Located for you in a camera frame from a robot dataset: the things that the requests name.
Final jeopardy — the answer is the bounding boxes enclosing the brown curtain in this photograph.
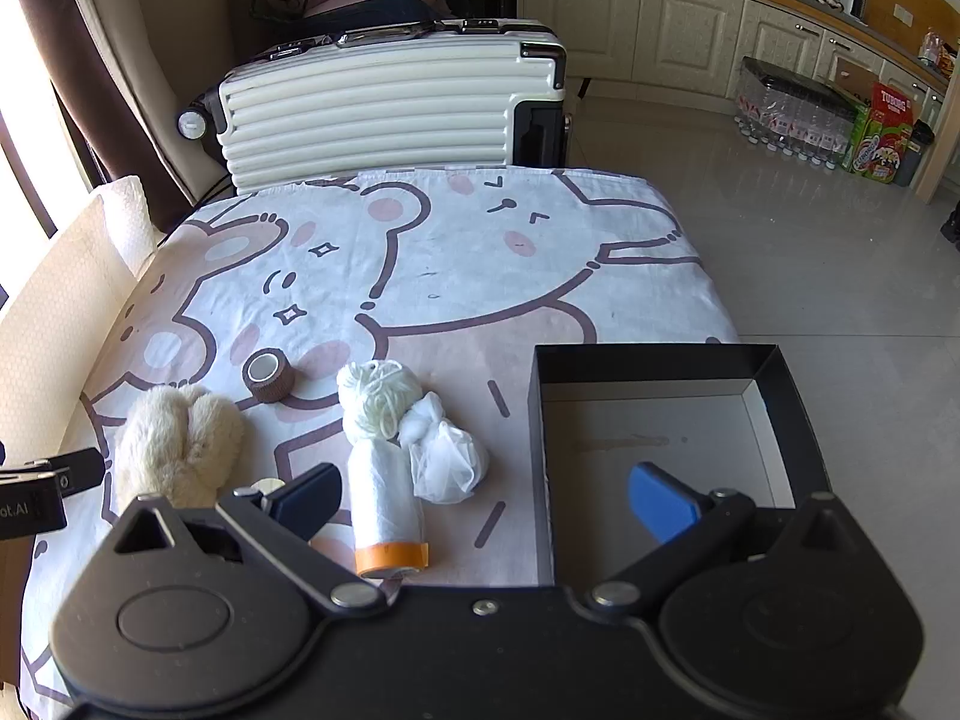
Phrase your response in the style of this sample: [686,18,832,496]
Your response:
[15,0,181,233]

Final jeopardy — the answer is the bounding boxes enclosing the brown bandage roll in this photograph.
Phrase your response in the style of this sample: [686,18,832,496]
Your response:
[241,349,297,396]

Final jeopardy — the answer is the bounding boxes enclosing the plastic film roll orange tape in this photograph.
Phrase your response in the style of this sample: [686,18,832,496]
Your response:
[345,431,432,582]

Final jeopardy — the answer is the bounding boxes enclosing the white paper towel roll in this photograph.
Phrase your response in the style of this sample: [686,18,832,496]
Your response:
[94,175,162,278]

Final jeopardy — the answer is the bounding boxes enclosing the cream honeycomb paper sheet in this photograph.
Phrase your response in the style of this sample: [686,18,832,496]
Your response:
[0,191,143,421]

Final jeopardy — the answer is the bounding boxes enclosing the bear printed bed sheet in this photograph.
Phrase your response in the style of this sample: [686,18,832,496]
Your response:
[19,165,743,698]

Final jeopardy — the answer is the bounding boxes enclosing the black cardboard box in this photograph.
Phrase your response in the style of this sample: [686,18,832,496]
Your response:
[527,343,833,590]

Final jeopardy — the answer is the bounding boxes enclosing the white yarn ball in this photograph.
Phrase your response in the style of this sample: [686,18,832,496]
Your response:
[336,360,427,442]

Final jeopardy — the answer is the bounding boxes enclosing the black waste bin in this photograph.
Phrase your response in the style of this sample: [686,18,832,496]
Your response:
[892,120,937,188]

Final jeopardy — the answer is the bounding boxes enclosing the red green carton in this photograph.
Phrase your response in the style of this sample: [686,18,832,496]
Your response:
[844,82,916,185]

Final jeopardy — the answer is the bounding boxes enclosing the pack of water bottles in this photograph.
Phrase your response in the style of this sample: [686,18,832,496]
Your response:
[731,56,860,170]

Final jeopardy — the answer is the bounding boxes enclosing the cream plush toy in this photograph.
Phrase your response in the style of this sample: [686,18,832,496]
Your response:
[114,384,247,511]

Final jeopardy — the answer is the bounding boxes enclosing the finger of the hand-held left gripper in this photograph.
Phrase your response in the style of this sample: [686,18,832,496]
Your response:
[0,448,106,500]

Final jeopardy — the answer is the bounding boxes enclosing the cream kitchen cabinets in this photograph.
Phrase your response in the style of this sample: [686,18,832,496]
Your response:
[510,0,960,203]

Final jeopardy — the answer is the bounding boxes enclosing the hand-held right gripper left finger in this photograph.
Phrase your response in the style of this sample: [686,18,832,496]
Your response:
[94,463,398,616]

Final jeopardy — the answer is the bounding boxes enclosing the brown cardboard box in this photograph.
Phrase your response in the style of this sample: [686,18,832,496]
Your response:
[832,52,882,102]

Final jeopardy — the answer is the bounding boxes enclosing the white mesh bag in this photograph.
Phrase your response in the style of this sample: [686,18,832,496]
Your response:
[397,390,490,505]

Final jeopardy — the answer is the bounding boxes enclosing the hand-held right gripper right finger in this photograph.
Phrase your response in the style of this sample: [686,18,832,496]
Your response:
[574,463,871,620]

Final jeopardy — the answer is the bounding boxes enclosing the white ribbed suitcase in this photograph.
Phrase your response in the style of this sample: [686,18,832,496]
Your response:
[176,17,575,192]

